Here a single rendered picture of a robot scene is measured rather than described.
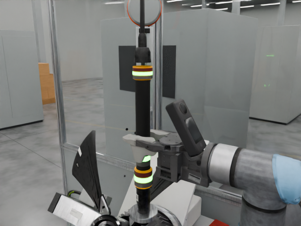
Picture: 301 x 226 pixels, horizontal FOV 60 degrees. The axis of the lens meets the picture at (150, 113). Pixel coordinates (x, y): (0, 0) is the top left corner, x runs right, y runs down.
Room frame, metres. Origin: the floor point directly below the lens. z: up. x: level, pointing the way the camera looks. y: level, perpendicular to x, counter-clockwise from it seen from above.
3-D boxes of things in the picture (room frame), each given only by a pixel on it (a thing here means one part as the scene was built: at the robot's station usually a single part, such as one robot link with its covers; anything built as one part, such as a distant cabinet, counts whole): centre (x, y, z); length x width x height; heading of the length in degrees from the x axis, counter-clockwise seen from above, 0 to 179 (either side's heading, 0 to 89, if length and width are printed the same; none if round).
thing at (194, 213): (1.16, -0.15, 0.91); 0.17 x 0.16 x 0.11; 146
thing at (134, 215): (0.58, 0.02, 1.35); 0.09 x 0.07 x 0.10; 1
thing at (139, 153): (0.54, 0.03, 1.48); 0.09 x 0.03 x 0.06; 66
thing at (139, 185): (0.57, 0.02, 1.39); 0.04 x 0.04 x 0.01
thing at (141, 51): (0.57, 0.02, 1.51); 0.04 x 0.04 x 0.46
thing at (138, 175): (0.57, 0.02, 1.42); 0.04 x 0.04 x 0.01
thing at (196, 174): (0.51, -0.07, 1.48); 0.12 x 0.08 x 0.09; 56
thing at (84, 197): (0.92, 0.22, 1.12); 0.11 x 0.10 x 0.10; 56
